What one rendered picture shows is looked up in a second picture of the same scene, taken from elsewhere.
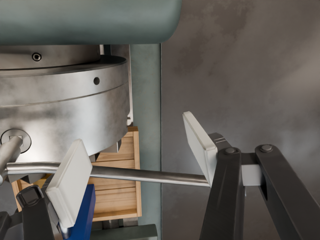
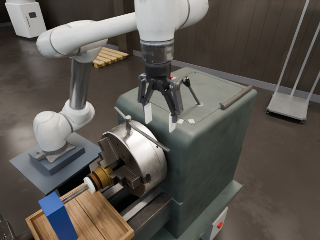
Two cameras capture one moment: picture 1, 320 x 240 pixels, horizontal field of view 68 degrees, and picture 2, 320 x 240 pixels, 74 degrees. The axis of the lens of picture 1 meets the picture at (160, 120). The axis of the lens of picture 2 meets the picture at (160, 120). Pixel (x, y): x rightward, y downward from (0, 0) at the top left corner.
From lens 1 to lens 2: 0.69 m
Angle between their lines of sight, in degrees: 75
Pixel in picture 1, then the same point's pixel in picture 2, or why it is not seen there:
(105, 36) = (170, 135)
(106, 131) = (143, 159)
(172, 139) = not seen: outside the picture
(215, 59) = not seen: outside the picture
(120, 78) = (161, 159)
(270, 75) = not seen: outside the picture
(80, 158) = (150, 116)
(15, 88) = (143, 128)
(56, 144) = (133, 142)
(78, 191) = (147, 112)
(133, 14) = (180, 132)
